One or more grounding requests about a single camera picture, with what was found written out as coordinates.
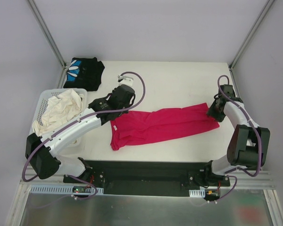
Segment pink t shirt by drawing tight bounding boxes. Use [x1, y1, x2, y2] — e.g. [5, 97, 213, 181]
[110, 103, 219, 151]

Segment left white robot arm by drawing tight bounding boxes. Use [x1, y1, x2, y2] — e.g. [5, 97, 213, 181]
[25, 85, 135, 183]

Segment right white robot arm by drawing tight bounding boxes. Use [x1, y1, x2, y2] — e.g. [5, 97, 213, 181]
[203, 84, 270, 186]

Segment black folded t shirt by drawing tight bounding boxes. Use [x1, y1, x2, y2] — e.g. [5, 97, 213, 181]
[63, 57, 105, 91]

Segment cream t shirt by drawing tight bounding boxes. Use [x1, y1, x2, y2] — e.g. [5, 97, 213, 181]
[32, 89, 86, 145]

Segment white plastic laundry basket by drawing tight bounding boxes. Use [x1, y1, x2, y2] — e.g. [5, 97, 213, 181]
[27, 88, 88, 149]

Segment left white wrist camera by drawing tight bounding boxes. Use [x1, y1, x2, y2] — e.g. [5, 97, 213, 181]
[117, 75, 134, 87]

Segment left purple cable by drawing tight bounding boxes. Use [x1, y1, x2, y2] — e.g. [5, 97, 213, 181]
[22, 71, 146, 201]

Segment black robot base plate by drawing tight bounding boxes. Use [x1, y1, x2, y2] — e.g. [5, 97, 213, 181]
[62, 158, 232, 196]

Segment right white cable duct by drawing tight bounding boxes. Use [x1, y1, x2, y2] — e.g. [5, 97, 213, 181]
[189, 189, 205, 198]

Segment white cable duct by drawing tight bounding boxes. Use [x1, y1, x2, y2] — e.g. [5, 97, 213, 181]
[30, 185, 96, 195]
[189, 189, 205, 198]

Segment right aluminium frame post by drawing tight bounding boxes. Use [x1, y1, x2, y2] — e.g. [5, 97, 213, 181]
[229, 0, 276, 72]

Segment aluminium frame post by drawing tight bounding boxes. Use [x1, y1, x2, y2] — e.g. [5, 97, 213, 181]
[229, 0, 276, 72]
[26, 0, 66, 68]

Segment left white cable duct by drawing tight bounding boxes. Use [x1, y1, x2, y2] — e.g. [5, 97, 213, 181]
[30, 185, 96, 195]

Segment left aluminium frame post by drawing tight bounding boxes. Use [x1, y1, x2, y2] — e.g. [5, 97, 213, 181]
[26, 0, 66, 68]

